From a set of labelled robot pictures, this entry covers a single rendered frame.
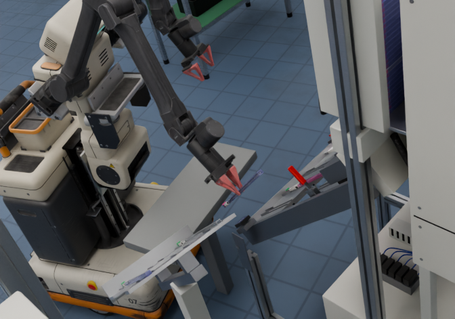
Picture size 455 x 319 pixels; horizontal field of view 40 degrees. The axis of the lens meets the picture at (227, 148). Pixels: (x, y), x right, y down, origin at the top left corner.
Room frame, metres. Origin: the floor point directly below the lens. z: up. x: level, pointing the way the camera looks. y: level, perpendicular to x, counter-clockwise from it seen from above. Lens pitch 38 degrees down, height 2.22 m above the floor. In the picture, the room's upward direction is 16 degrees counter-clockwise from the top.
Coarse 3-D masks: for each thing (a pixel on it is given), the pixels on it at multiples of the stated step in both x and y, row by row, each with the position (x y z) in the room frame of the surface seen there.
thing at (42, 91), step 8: (48, 80) 1.85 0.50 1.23; (40, 88) 1.83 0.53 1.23; (48, 88) 1.79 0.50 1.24; (32, 96) 1.81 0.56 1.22; (40, 96) 1.81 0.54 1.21; (48, 96) 1.79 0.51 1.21; (40, 104) 1.79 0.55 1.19; (48, 104) 1.79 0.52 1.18; (56, 104) 1.79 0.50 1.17; (48, 112) 1.77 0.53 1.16
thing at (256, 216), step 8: (328, 144) 1.74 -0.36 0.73; (320, 152) 1.70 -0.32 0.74; (312, 160) 1.68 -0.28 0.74; (320, 160) 1.68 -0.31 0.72; (304, 168) 1.65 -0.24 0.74; (288, 184) 1.59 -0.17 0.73; (280, 192) 1.57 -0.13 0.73; (272, 200) 1.54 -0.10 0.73; (296, 200) 1.55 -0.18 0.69; (264, 208) 1.51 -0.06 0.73; (256, 216) 1.49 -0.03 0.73
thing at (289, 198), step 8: (328, 160) 1.58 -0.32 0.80; (312, 168) 1.61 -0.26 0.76; (320, 168) 1.55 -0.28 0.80; (304, 176) 1.61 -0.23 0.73; (296, 184) 1.59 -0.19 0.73; (312, 184) 1.44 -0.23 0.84; (288, 192) 1.53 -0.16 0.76; (296, 192) 1.46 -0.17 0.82; (304, 192) 1.42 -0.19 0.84; (280, 200) 1.51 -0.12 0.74; (288, 200) 1.40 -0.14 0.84; (272, 208) 1.47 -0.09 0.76; (280, 208) 1.40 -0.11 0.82; (264, 216) 1.46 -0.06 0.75
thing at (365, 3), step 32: (320, 0) 1.05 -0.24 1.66; (352, 0) 0.99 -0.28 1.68; (320, 32) 1.06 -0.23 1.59; (320, 64) 1.07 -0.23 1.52; (384, 64) 0.96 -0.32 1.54; (320, 96) 1.08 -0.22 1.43; (384, 96) 0.96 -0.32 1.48; (384, 128) 0.95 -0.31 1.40; (384, 256) 1.22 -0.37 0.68; (416, 288) 1.12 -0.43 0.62
